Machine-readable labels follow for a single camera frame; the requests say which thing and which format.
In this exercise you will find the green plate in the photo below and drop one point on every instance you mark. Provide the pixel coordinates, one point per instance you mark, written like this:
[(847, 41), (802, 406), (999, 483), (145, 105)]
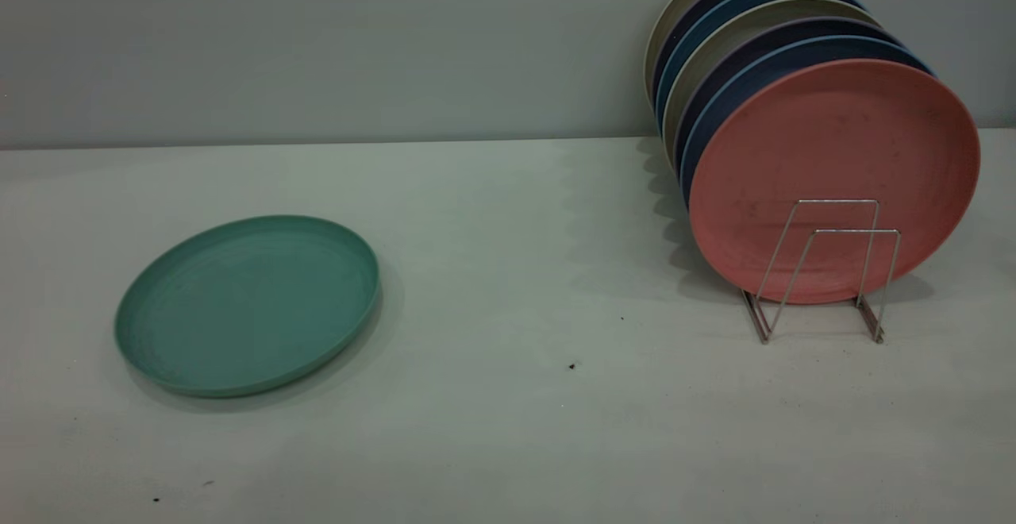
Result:
[(246, 302)]

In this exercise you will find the pink plate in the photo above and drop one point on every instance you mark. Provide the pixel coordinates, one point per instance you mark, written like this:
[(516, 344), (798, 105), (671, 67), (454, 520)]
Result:
[(833, 151)]

